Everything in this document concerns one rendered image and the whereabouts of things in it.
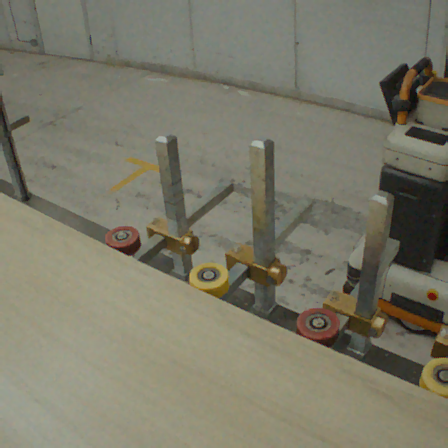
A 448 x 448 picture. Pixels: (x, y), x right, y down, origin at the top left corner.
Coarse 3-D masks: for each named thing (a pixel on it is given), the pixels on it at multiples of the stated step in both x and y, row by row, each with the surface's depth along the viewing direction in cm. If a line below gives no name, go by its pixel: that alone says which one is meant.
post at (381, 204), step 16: (384, 192) 89; (368, 208) 90; (384, 208) 88; (368, 224) 92; (384, 224) 90; (368, 240) 94; (384, 240) 93; (368, 256) 96; (384, 256) 97; (368, 272) 98; (368, 288) 100; (368, 304) 102; (352, 336) 110
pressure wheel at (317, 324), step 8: (304, 312) 96; (312, 312) 96; (320, 312) 96; (328, 312) 96; (296, 320) 95; (304, 320) 95; (312, 320) 95; (320, 320) 94; (328, 320) 95; (336, 320) 94; (296, 328) 95; (304, 328) 93; (312, 328) 93; (320, 328) 93; (328, 328) 93; (336, 328) 93; (304, 336) 92; (312, 336) 91; (320, 336) 91; (328, 336) 91; (336, 336) 93; (328, 344) 92
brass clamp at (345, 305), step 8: (328, 296) 110; (344, 296) 110; (328, 304) 108; (336, 304) 108; (344, 304) 108; (352, 304) 108; (336, 312) 108; (344, 312) 106; (352, 312) 106; (376, 312) 105; (352, 320) 106; (360, 320) 105; (368, 320) 104; (376, 320) 104; (384, 320) 104; (352, 328) 107; (360, 328) 106; (368, 328) 104; (376, 328) 103; (384, 328) 107; (368, 336) 106; (376, 336) 104
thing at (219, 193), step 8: (224, 184) 148; (232, 184) 149; (216, 192) 145; (224, 192) 147; (232, 192) 150; (200, 200) 143; (208, 200) 142; (216, 200) 145; (192, 208) 140; (200, 208) 140; (208, 208) 143; (192, 216) 138; (200, 216) 141; (192, 224) 139; (152, 240) 130; (160, 240) 130; (144, 248) 127; (152, 248) 128; (160, 248) 130; (136, 256) 125; (144, 256) 126; (152, 256) 129
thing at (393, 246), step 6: (390, 240) 125; (396, 240) 125; (390, 246) 123; (396, 246) 123; (390, 252) 122; (396, 252) 125; (390, 258) 121; (384, 264) 118; (384, 270) 120; (354, 288) 113; (354, 294) 111; (342, 318) 106; (348, 318) 106; (342, 324) 105; (348, 324) 107; (342, 330) 105; (336, 342) 104; (330, 348) 102
